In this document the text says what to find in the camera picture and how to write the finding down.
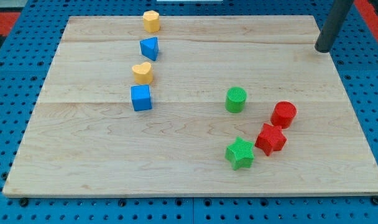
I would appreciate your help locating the green star block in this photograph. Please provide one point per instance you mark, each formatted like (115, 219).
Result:
(240, 154)

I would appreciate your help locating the wooden board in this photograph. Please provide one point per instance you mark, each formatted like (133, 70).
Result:
(84, 140)

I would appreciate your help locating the yellow hexagon block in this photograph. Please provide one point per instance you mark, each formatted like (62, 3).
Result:
(151, 20)

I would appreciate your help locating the yellow heart block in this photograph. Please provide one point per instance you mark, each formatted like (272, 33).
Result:
(143, 73)

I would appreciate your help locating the red cylinder block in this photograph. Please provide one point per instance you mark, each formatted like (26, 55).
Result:
(283, 114)

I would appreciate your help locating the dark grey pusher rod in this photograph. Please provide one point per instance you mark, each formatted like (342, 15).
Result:
(333, 25)

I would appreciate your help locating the blue cube block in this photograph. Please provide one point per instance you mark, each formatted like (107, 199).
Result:
(140, 97)

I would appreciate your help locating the red star block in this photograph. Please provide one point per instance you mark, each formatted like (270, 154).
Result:
(270, 139)

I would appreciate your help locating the green cylinder block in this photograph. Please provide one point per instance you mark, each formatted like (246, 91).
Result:
(235, 99)

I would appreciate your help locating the blue triangle block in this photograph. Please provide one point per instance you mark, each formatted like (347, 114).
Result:
(150, 48)

